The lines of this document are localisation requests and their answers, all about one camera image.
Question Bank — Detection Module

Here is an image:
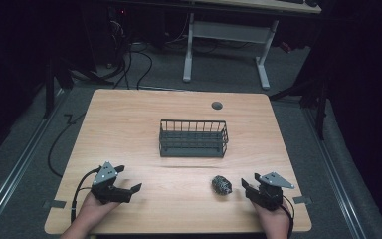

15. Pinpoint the black metal stand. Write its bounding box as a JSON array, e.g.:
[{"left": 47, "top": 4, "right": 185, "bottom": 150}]
[{"left": 42, "top": 54, "right": 115, "bottom": 120}]

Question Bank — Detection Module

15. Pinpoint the grey tape strip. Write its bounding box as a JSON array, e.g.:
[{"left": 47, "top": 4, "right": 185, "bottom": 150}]
[
  {"left": 43, "top": 199, "right": 68, "bottom": 210},
  {"left": 292, "top": 195, "right": 313, "bottom": 205}
]

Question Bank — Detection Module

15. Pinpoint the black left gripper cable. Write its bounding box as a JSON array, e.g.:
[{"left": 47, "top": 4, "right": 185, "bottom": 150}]
[{"left": 70, "top": 167, "right": 101, "bottom": 224}]

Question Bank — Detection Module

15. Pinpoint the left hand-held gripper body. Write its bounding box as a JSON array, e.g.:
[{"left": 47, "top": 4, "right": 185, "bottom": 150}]
[{"left": 91, "top": 161, "right": 133, "bottom": 205}]

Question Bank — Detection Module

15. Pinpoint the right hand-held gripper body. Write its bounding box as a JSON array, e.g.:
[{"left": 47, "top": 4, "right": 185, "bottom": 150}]
[{"left": 245, "top": 171, "right": 295, "bottom": 212}]

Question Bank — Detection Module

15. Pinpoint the bundle of black cables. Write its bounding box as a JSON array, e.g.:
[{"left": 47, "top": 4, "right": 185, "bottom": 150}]
[{"left": 97, "top": 19, "right": 154, "bottom": 91}]

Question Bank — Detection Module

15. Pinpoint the aluminium floor rail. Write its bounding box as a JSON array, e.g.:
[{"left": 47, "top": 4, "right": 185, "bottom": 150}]
[
  {"left": 0, "top": 89, "right": 68, "bottom": 235},
  {"left": 302, "top": 107, "right": 368, "bottom": 239}
]

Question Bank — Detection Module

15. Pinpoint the dark wire basket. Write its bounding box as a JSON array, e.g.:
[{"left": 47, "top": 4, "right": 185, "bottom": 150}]
[{"left": 158, "top": 119, "right": 230, "bottom": 159}]

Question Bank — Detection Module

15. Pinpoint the black floor cable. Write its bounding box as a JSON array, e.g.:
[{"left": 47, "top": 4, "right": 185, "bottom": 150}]
[{"left": 47, "top": 112, "right": 88, "bottom": 179}]

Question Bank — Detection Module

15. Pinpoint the person's left hand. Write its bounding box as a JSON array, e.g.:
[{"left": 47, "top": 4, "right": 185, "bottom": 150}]
[{"left": 77, "top": 192, "right": 120, "bottom": 227}]

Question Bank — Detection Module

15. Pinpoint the white-framed wooden desk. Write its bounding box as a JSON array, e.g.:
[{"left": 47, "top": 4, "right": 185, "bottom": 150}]
[{"left": 182, "top": 0, "right": 323, "bottom": 91}]

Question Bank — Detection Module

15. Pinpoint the person's right hand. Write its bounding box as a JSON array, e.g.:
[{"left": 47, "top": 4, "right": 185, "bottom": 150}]
[{"left": 251, "top": 200, "right": 291, "bottom": 234}]

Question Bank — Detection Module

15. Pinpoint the small dark pinecone object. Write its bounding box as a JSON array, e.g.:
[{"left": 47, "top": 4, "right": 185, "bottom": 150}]
[{"left": 211, "top": 174, "right": 234, "bottom": 196}]

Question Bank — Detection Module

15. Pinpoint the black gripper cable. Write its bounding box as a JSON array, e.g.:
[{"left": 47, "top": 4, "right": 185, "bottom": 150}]
[
  {"left": 70, "top": 167, "right": 101, "bottom": 224},
  {"left": 280, "top": 194, "right": 295, "bottom": 239}
]

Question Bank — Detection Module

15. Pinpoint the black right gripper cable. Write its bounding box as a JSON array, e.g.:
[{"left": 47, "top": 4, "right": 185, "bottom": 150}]
[{"left": 280, "top": 194, "right": 295, "bottom": 239}]

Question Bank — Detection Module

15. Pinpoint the dark computer tower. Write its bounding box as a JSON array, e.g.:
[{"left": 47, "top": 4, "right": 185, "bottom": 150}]
[{"left": 107, "top": 4, "right": 132, "bottom": 68}]

